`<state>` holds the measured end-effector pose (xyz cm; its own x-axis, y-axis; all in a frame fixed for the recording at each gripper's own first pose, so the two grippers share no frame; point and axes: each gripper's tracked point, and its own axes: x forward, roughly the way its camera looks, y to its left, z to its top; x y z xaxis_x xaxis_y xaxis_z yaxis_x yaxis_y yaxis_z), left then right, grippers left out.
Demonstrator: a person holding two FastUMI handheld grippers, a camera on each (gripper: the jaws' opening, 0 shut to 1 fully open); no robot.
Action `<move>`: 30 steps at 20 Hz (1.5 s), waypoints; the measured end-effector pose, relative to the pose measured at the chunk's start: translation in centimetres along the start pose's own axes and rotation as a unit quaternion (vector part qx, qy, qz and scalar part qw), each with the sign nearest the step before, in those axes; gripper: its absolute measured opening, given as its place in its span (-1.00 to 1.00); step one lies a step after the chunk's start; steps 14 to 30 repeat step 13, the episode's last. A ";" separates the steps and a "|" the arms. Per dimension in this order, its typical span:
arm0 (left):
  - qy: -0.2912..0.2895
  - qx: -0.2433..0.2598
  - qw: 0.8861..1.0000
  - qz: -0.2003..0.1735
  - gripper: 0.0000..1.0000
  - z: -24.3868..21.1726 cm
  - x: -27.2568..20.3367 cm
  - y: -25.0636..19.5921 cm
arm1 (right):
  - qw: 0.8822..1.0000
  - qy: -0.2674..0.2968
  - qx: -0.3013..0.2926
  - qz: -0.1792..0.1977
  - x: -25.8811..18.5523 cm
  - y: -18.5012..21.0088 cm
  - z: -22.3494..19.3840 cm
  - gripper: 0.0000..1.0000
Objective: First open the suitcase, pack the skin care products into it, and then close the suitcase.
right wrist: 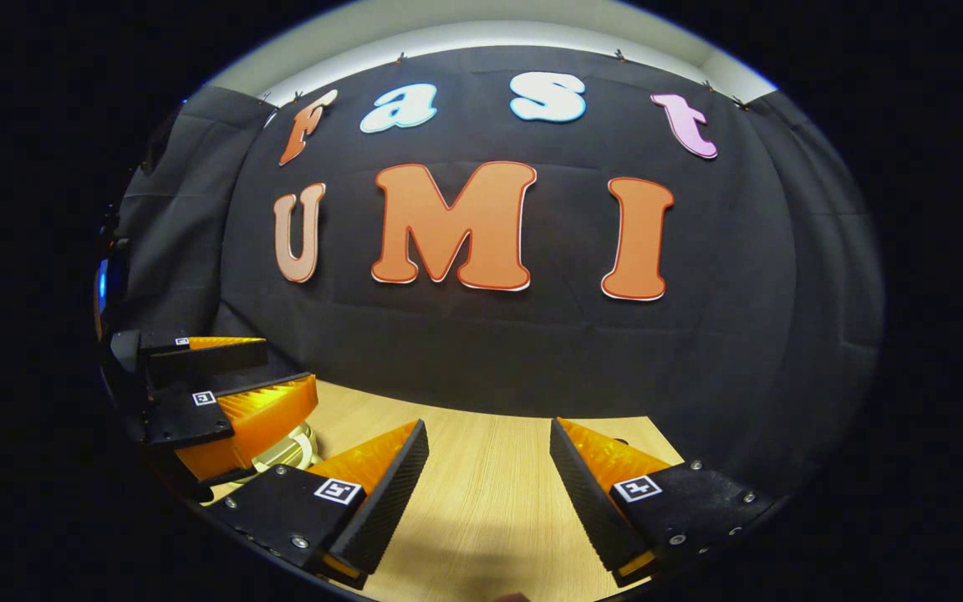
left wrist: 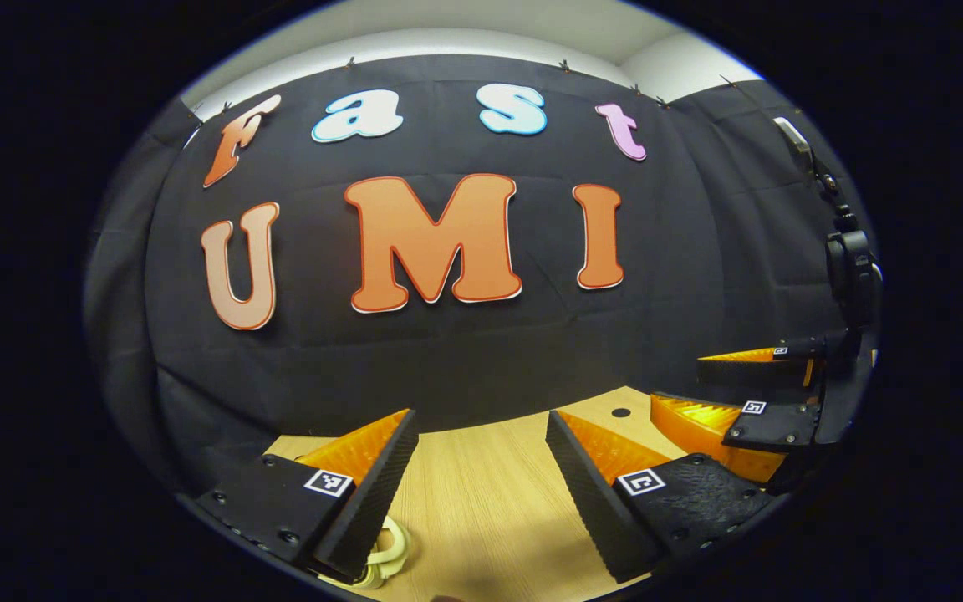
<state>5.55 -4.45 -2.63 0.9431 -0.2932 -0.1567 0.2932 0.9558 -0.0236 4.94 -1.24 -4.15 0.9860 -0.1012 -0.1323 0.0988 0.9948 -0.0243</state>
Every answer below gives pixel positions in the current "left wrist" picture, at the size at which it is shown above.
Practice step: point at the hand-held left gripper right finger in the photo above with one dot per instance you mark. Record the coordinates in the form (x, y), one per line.
(586, 493)

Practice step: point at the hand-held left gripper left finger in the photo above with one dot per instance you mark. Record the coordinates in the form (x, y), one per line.
(373, 493)

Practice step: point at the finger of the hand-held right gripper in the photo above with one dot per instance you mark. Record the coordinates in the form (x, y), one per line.
(770, 369)
(774, 428)

